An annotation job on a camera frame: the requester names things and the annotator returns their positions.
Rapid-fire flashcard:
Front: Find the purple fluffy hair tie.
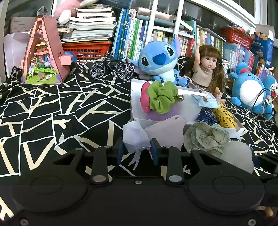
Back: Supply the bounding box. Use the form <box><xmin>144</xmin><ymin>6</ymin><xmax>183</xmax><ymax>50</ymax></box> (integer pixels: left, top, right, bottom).
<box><xmin>143</xmin><ymin>106</ymin><xmax>188</xmax><ymax>150</ymax></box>

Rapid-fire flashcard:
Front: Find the white organza bow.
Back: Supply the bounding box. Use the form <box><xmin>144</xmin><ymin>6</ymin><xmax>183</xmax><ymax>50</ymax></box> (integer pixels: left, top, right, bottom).
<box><xmin>122</xmin><ymin>120</ymin><xmax>151</xmax><ymax>170</ymax></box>

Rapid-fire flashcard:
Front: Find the gold sequin bow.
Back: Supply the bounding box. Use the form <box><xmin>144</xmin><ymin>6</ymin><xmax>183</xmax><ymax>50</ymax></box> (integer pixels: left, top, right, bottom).
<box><xmin>212</xmin><ymin>103</ymin><xmax>236</xmax><ymax>128</ymax></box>

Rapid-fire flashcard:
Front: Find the pink bow hair tie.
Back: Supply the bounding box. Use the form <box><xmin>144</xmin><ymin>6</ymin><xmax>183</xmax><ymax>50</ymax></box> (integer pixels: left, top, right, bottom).
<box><xmin>140</xmin><ymin>82</ymin><xmax>153</xmax><ymax>114</ymax></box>

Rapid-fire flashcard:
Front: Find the white fluffy pompom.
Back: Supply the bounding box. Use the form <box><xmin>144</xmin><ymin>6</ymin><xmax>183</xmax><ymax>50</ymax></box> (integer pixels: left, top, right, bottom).
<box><xmin>220</xmin><ymin>141</ymin><xmax>254</xmax><ymax>174</ymax></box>

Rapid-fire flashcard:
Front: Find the pale floral green scrunchie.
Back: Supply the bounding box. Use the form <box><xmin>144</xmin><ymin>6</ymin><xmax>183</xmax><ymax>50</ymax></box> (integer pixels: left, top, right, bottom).
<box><xmin>184</xmin><ymin>122</ymin><xmax>230</xmax><ymax>158</ymax></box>

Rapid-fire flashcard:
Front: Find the white shallow box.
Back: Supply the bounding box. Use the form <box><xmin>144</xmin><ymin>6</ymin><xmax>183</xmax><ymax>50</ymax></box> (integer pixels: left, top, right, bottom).
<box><xmin>129</xmin><ymin>78</ymin><xmax>246</xmax><ymax>139</ymax></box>

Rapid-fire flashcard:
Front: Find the navy floral fabric scrunchie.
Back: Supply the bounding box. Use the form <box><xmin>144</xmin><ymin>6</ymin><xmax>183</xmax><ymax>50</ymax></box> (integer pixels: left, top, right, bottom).
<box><xmin>197</xmin><ymin>107</ymin><xmax>219</xmax><ymax>126</ymax></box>

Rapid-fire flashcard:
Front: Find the small gold bell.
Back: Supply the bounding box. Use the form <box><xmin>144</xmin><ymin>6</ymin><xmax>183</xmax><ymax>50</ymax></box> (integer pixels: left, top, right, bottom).
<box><xmin>178</xmin><ymin>95</ymin><xmax>184</xmax><ymax>102</ymax></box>

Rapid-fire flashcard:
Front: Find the light blue fabric piece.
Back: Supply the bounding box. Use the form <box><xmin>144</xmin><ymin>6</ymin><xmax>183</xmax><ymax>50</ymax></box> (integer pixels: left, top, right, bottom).
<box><xmin>191</xmin><ymin>92</ymin><xmax>220</xmax><ymax>109</ymax></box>

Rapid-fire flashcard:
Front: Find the black white patterned cloth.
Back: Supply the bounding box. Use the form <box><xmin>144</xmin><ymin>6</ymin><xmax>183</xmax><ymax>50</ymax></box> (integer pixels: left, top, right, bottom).
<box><xmin>0</xmin><ymin>55</ymin><xmax>278</xmax><ymax>220</ymax></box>

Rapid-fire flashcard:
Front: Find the blue round plush white belly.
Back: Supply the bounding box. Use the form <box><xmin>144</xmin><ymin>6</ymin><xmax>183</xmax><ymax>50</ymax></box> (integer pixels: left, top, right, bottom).
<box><xmin>230</xmin><ymin>62</ymin><xmax>274</xmax><ymax>119</ymax></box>

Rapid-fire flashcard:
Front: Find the Doraemon plush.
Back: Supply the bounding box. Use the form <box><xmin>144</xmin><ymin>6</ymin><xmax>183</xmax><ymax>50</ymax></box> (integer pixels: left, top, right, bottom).
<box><xmin>263</xmin><ymin>76</ymin><xmax>278</xmax><ymax>102</ymax></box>

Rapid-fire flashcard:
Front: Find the miniature black bicycle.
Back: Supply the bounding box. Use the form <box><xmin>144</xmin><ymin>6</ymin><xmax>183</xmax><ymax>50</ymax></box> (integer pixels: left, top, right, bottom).
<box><xmin>89</xmin><ymin>51</ymin><xmax>135</xmax><ymax>80</ymax></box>

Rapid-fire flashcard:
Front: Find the brown haired baby doll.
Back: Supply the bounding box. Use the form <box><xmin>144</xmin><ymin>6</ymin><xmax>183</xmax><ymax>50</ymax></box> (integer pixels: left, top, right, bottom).
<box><xmin>183</xmin><ymin>44</ymin><xmax>226</xmax><ymax>104</ymax></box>

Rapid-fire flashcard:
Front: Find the blue Stitch plush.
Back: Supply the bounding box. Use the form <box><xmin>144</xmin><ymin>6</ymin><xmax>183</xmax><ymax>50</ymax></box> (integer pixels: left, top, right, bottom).
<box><xmin>126</xmin><ymin>34</ymin><xmax>190</xmax><ymax>87</ymax></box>

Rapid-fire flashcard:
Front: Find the orange plastic crate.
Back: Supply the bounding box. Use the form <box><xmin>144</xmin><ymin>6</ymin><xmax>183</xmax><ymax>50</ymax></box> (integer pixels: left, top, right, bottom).
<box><xmin>62</xmin><ymin>41</ymin><xmax>112</xmax><ymax>63</ymax></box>

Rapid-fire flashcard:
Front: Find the pink triangular dollhouse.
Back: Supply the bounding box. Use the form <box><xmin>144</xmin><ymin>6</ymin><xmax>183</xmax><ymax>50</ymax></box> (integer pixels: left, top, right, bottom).
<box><xmin>21</xmin><ymin>15</ymin><xmax>73</xmax><ymax>85</ymax></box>

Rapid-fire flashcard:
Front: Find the row of upright books right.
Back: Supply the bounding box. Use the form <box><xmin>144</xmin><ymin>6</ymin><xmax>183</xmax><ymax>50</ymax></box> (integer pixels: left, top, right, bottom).
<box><xmin>194</xmin><ymin>25</ymin><xmax>275</xmax><ymax>79</ymax></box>

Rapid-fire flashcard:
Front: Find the row of upright books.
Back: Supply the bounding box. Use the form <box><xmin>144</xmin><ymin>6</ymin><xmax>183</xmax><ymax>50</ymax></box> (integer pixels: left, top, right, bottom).
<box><xmin>111</xmin><ymin>7</ymin><xmax>197</xmax><ymax>64</ymax></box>
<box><xmin>194</xmin><ymin>25</ymin><xmax>275</xmax><ymax>79</ymax></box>

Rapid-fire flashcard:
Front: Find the blue cardboard box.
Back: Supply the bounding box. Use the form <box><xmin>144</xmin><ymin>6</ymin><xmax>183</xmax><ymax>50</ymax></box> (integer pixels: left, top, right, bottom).
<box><xmin>251</xmin><ymin>30</ymin><xmax>274</xmax><ymax>68</ymax></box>

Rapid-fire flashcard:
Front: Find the row of upright books left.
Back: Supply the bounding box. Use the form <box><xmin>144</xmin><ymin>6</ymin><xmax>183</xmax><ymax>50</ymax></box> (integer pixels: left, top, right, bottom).
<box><xmin>111</xmin><ymin>7</ymin><xmax>197</xmax><ymax>64</ymax></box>

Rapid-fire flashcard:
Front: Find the stack of white books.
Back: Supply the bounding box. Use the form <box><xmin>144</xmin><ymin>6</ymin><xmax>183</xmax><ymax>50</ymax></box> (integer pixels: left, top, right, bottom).
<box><xmin>58</xmin><ymin>5</ymin><xmax>117</xmax><ymax>43</ymax></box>

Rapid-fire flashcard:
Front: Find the red plastic basket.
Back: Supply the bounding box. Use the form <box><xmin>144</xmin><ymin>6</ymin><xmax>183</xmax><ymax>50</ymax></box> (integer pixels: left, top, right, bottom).
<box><xmin>220</xmin><ymin>26</ymin><xmax>253</xmax><ymax>50</ymax></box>

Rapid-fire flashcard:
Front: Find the pink white plush toy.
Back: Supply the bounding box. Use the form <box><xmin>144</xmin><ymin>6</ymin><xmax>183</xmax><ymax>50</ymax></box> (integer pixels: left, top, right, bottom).
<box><xmin>54</xmin><ymin>0</ymin><xmax>99</xmax><ymax>26</ymax></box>

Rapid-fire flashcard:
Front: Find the black cable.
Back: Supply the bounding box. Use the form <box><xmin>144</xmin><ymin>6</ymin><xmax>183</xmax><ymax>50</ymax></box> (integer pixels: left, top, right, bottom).
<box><xmin>246</xmin><ymin>87</ymin><xmax>275</xmax><ymax>119</ymax></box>

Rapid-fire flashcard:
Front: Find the white ladder frame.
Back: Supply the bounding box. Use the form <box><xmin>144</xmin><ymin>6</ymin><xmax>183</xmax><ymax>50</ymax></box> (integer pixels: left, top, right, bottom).
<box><xmin>144</xmin><ymin>1</ymin><xmax>194</xmax><ymax>46</ymax></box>

